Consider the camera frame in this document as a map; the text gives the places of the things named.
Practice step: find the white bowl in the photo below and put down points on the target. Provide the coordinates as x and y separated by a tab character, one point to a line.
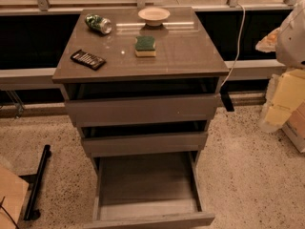
154	16

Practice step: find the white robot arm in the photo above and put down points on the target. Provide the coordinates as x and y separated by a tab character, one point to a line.
290	49

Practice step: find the wooden board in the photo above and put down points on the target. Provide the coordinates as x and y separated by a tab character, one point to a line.
13	191

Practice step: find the black metal bar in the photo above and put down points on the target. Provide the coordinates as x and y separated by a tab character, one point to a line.
31	212

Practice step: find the grey bottom drawer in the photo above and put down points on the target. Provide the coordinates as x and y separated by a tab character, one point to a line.
156	191

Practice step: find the grey top drawer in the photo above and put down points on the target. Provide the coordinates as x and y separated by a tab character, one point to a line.
143	102

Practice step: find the green and yellow sponge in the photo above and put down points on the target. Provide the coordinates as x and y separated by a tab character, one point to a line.
145	46

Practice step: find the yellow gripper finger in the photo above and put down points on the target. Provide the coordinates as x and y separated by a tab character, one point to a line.
284	95
269	42

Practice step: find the grey drawer cabinet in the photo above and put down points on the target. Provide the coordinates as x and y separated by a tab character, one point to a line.
184	50

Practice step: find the green soda can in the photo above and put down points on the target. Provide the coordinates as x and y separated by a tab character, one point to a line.
97	23

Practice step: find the brown cardboard box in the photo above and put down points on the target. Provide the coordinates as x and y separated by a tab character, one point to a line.
294	128

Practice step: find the grey drawer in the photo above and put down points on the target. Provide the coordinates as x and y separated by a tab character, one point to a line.
156	191
143	102
145	138

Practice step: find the black chocolate bar packet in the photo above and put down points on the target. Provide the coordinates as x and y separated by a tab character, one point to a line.
88	60

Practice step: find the grey middle drawer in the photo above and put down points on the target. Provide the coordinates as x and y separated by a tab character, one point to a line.
145	138

